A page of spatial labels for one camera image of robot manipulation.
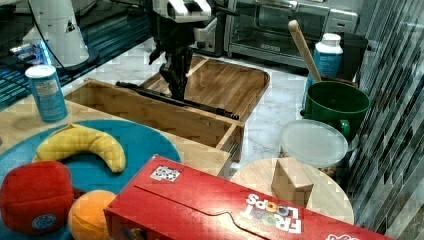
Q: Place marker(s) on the teal round plate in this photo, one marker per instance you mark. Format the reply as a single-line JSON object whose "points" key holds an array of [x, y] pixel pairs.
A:
{"points": [[88, 171]]}

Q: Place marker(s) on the silver toaster oven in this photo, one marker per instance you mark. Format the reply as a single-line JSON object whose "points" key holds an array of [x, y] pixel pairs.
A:
{"points": [[260, 27]]}

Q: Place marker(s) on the wooden drawer with black handle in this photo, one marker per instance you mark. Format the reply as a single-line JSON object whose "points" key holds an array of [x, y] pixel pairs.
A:
{"points": [[190, 123]]}

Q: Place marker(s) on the wooden drawer cabinet box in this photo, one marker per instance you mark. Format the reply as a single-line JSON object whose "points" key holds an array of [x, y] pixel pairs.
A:
{"points": [[22, 120]]}

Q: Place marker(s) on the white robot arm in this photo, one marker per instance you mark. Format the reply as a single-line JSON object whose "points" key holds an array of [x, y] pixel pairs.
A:
{"points": [[187, 11]]}

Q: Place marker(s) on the orange plush fruit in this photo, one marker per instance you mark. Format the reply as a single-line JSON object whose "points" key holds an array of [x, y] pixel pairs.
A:
{"points": [[86, 218]]}

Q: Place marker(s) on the green plastic cup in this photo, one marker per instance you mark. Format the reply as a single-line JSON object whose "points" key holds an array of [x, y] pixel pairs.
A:
{"points": [[337, 104]]}

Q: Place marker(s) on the plastic jar with grains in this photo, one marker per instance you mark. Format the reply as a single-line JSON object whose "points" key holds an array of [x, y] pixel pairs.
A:
{"points": [[313, 143]]}

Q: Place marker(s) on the white blue bottle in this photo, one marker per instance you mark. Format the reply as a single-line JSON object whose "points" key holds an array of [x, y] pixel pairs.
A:
{"points": [[327, 55]]}

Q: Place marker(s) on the yellow plush banana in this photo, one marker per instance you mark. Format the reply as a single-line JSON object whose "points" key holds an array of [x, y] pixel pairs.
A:
{"points": [[74, 139]]}

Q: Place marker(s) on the dark grey toaster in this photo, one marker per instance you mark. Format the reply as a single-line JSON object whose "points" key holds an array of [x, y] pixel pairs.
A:
{"points": [[209, 38]]}

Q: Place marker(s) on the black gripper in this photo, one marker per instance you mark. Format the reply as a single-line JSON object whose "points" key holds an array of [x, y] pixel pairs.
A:
{"points": [[175, 40]]}

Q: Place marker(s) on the red Froot Loops box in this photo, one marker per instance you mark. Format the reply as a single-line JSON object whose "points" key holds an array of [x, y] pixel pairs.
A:
{"points": [[166, 200]]}

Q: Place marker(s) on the red plush apple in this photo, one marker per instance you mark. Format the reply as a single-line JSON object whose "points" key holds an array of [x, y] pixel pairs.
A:
{"points": [[36, 197]]}

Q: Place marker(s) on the blue salt shaker can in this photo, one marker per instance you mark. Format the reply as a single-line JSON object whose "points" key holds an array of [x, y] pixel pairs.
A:
{"points": [[46, 90]]}

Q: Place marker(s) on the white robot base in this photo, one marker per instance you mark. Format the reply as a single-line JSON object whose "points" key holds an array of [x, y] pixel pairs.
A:
{"points": [[55, 37]]}

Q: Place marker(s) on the wooden cutting board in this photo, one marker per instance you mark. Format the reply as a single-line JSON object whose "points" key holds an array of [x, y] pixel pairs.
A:
{"points": [[232, 87]]}

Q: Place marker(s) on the wooden spoon handle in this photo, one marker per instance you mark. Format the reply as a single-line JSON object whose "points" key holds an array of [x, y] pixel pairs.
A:
{"points": [[303, 49]]}

